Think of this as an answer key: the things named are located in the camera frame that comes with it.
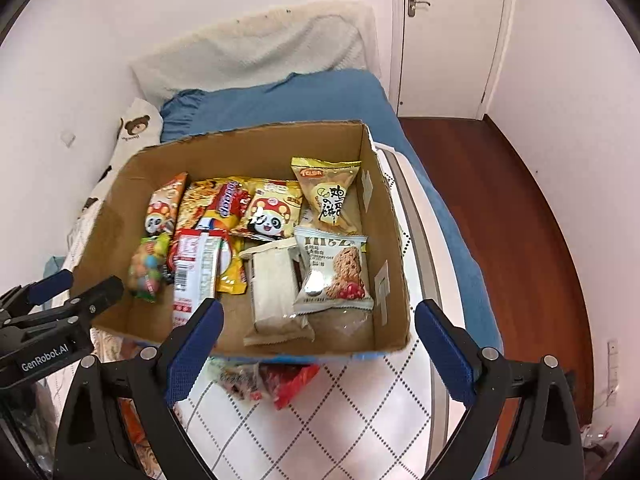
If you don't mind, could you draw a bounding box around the metal door handle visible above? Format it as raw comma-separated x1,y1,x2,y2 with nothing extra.
407,0,432,18

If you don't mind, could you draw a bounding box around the white green cartoon packet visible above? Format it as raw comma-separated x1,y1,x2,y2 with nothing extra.
208,358,267,401

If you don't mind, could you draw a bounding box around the red white barcode packet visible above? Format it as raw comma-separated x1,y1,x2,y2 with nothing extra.
171,229,224,328

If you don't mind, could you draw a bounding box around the colourful candy balls bag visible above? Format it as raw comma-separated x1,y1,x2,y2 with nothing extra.
127,233,170,302

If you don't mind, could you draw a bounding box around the clear cake packet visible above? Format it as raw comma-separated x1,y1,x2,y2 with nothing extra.
240,237,314,347

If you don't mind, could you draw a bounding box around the large yellow chips bag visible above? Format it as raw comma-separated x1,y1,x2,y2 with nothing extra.
167,177,250,295

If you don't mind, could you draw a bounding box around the blue bed sheet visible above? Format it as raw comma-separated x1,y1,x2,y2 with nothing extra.
160,68,503,350

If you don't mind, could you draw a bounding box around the cream padded headboard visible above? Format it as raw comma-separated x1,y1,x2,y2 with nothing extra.
130,0,381,107

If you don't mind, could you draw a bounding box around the wall socket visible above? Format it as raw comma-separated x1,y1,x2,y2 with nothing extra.
60,130,76,148

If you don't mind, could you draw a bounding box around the white door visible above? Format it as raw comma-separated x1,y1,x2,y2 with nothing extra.
393,0,513,119

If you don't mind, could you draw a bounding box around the small red packet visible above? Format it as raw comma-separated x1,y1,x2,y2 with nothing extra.
259,364,320,410

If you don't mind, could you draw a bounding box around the white oat cookie packet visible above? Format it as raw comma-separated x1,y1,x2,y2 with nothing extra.
293,226,373,314

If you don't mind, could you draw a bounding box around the yellow panda snack packet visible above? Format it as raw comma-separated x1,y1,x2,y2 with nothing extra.
231,179,304,242

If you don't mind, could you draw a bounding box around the orange panda packet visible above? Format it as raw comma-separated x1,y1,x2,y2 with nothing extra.
144,172,188,236

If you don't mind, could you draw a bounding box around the cardboard milk box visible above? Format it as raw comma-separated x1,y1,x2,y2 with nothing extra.
73,122,410,362

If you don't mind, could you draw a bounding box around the bear print pillow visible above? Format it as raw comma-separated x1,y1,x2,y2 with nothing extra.
64,98,163,270

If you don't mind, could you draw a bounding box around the white quilted bed cover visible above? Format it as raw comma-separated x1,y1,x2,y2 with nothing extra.
176,144,465,479

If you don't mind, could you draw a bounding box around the yellow egg biscuit packet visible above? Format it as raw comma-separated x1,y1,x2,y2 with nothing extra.
291,157,361,234

